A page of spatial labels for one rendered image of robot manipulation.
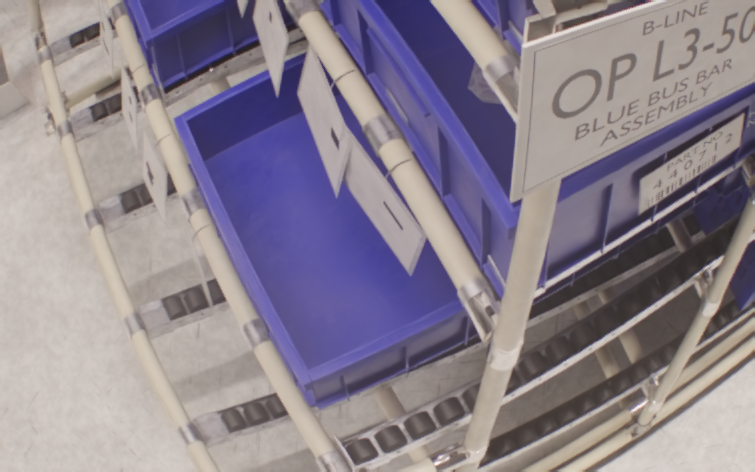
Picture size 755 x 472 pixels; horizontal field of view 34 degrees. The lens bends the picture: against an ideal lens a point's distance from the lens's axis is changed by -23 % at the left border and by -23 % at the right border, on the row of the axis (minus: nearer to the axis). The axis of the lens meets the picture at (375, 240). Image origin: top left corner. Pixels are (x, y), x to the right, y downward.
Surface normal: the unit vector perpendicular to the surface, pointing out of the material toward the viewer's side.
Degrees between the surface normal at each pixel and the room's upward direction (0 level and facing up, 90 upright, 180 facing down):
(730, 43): 90
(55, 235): 0
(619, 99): 90
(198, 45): 90
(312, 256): 3
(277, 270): 3
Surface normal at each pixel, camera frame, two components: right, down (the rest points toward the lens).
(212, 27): 0.46, 0.80
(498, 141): -0.06, -0.40
